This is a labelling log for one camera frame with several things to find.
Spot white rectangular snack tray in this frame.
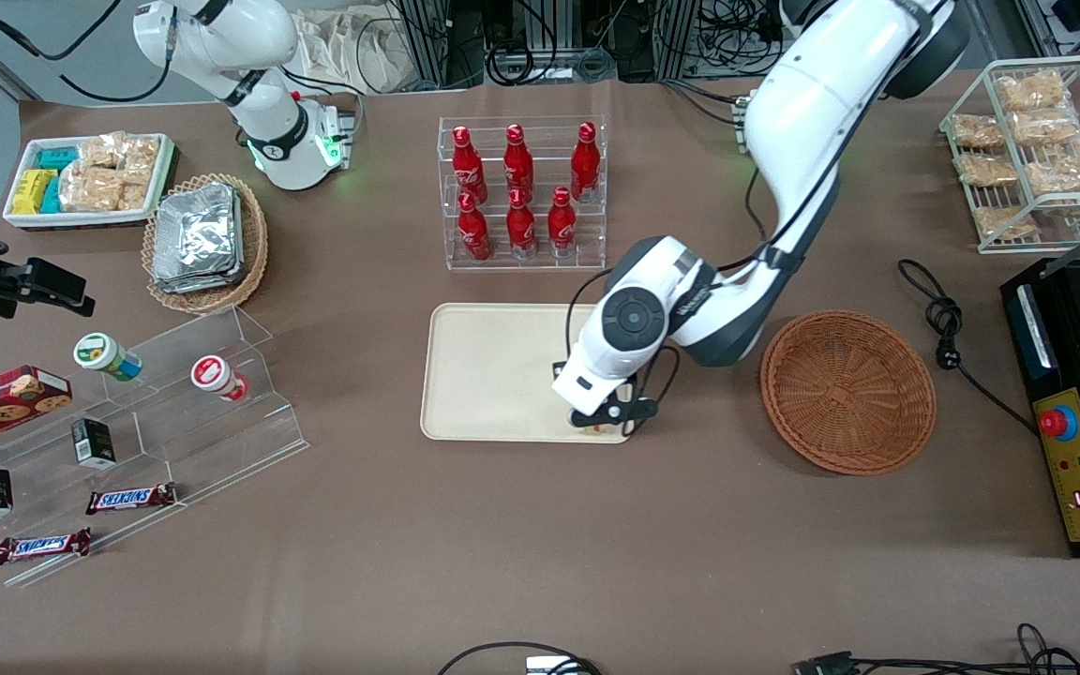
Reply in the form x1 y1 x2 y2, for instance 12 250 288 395
2 132 175 231

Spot beige plastic tray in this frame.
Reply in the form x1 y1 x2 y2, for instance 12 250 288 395
420 302 636 444

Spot light tan wicker basket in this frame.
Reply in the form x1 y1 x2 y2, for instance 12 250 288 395
142 172 270 315

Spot brown wicker basket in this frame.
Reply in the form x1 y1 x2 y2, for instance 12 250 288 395
760 310 938 476

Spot green lid cup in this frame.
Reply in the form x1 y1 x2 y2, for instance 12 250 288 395
73 332 143 382

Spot yellow snack pack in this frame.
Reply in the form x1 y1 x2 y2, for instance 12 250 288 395
12 169 58 215

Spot stack of silver foil packs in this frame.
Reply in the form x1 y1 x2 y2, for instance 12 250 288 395
152 182 246 294

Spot red lid cup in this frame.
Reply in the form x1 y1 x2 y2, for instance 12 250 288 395
190 354 250 402

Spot red cola bottle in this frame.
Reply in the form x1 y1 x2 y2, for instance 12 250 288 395
457 192 493 263
570 121 601 203
451 125 488 205
547 186 578 259
503 123 534 200
506 187 537 261

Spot clear acrylic stepped shelf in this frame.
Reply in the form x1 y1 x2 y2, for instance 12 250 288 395
0 305 309 589

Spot Snickers chocolate bar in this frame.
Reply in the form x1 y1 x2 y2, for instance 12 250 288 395
85 482 177 516
0 528 93 565

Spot clear acrylic bottle rack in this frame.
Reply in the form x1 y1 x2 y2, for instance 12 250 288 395
438 115 608 273

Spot white plastic bags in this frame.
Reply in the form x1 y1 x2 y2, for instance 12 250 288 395
294 7 412 95

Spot clear bag of brown snacks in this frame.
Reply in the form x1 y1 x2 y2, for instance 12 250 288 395
995 71 1067 114
971 204 1039 241
1009 108 1080 150
951 114 1006 152
954 152 1019 188
1026 150 1080 198

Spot yellow emergency stop control box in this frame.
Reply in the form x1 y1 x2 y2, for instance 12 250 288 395
1033 396 1080 545

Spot black countertop appliance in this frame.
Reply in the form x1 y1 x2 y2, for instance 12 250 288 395
1001 258 1080 561

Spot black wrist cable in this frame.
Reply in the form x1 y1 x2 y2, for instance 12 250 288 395
564 167 789 376

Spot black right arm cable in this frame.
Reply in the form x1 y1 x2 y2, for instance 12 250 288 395
0 0 175 106

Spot black looped cable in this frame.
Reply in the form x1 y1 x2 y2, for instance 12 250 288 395
436 641 603 675

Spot black cable with connector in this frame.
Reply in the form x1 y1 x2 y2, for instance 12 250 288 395
793 622 1080 675

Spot black power cord with plug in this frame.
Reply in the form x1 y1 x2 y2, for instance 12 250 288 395
898 259 1040 436

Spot tangle of black cables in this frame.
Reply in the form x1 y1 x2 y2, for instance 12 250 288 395
482 0 618 87

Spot aluminium frame post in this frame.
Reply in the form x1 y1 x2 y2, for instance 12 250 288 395
397 0 453 91

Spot white wire rack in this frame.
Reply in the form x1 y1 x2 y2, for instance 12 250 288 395
938 56 1080 256

